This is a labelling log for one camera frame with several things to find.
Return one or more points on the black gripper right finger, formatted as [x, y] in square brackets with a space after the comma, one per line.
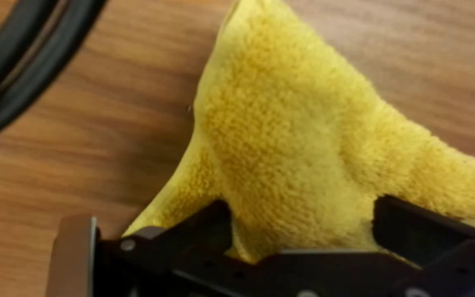
[413, 228]

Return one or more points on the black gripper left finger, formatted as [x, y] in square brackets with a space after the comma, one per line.
[193, 233]

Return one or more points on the yellow microfiber towel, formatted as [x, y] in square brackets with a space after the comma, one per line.
[297, 137]

